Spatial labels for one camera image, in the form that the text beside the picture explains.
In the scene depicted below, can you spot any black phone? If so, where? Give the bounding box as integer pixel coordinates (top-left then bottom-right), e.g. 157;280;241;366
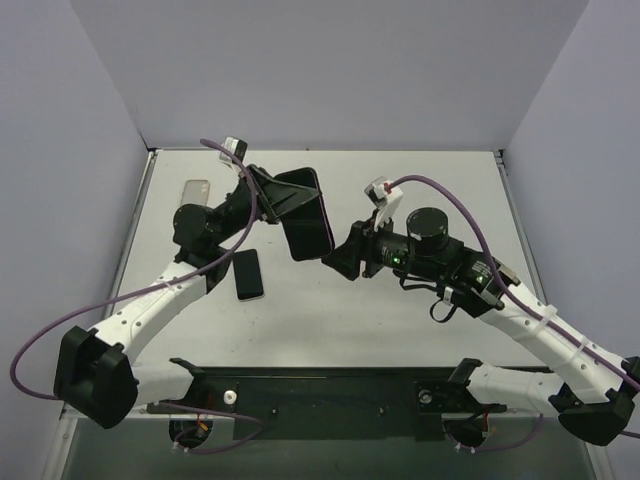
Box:
276;167;335;262
233;249;264;301

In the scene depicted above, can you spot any beige phone case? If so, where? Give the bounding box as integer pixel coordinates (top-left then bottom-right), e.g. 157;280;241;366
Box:
180;179;211;206

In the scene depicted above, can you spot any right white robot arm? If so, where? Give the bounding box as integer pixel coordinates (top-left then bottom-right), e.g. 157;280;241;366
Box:
322;207;639;446

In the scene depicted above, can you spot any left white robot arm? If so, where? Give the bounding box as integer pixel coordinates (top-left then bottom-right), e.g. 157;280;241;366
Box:
54;165;321;429

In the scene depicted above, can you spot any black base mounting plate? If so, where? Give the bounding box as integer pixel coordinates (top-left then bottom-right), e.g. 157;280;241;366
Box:
148;367;505;441

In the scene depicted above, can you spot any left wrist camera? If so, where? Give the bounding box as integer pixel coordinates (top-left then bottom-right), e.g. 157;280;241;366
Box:
219;136;248;169

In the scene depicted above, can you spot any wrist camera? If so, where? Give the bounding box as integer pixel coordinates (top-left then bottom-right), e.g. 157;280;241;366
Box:
219;136;248;169
364;177;403;231

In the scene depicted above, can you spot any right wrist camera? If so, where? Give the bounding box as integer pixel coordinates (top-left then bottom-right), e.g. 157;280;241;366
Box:
364;177;403;231

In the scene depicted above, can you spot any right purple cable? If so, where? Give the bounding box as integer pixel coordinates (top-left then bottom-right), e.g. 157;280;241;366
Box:
387;174;640;454

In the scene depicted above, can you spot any purple cable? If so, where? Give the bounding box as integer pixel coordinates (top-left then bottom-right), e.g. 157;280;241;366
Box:
387;174;640;454
9;138;266;456

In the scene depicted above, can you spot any aluminium frame rail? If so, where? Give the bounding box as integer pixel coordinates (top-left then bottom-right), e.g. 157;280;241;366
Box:
59;149;601;426

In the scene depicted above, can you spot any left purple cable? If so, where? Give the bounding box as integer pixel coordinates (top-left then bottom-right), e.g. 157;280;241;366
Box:
9;138;266;456

